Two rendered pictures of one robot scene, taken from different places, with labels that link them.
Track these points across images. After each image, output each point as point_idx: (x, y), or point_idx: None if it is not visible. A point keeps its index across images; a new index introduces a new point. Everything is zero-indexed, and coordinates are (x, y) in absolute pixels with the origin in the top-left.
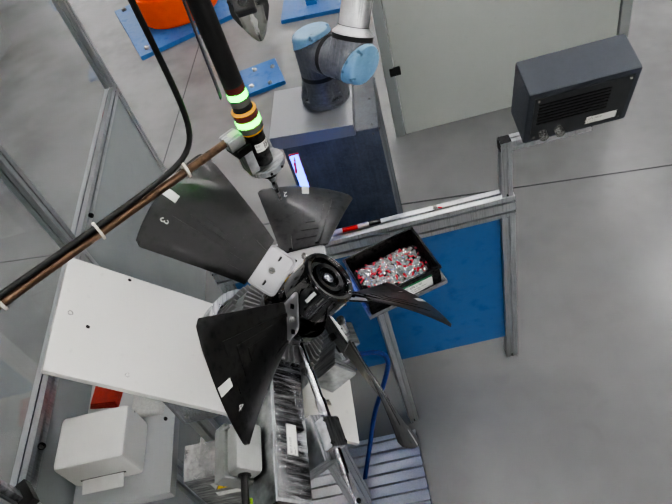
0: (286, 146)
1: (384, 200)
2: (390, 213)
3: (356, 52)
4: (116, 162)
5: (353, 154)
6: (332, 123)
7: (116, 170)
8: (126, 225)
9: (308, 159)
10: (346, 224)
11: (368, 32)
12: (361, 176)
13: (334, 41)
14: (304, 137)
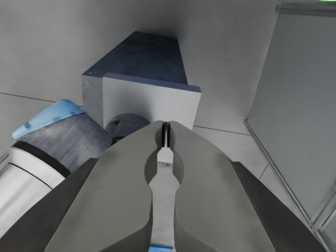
0: (184, 85)
1: (117, 52)
2: (118, 49)
3: (31, 125)
4: (333, 157)
5: (121, 71)
6: (126, 89)
7: (335, 149)
8: (335, 99)
9: (166, 79)
10: (155, 54)
11: (9, 157)
12: (125, 62)
13: (64, 159)
14: (162, 84)
